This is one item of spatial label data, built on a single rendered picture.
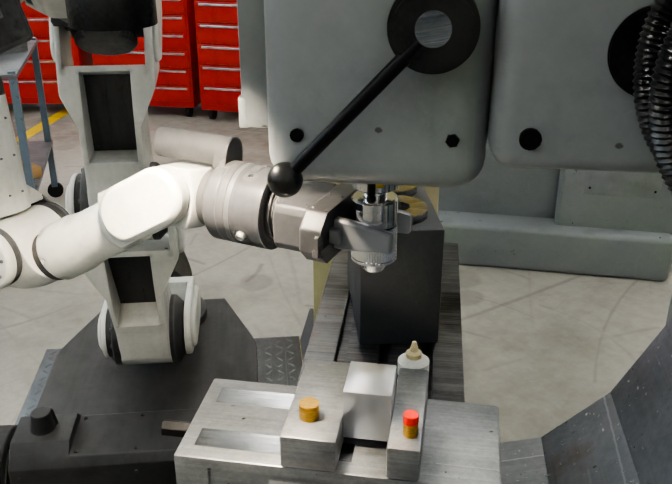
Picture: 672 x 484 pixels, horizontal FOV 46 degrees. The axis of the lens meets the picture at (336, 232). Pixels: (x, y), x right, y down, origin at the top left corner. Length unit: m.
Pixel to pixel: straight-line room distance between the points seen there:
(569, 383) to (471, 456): 1.96
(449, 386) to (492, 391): 1.63
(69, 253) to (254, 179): 0.27
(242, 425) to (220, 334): 1.00
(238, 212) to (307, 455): 0.26
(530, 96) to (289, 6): 0.20
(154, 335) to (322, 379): 0.78
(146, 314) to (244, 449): 0.79
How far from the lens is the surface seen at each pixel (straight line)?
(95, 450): 1.60
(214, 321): 1.99
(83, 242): 0.97
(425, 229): 1.14
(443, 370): 1.16
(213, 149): 0.87
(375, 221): 0.78
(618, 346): 3.11
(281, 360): 2.13
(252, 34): 0.75
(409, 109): 0.67
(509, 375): 2.85
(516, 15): 0.63
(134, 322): 1.65
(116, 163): 1.43
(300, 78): 0.67
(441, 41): 0.62
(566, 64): 0.64
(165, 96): 5.81
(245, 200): 0.82
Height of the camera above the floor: 1.56
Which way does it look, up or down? 24 degrees down
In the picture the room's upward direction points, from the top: straight up
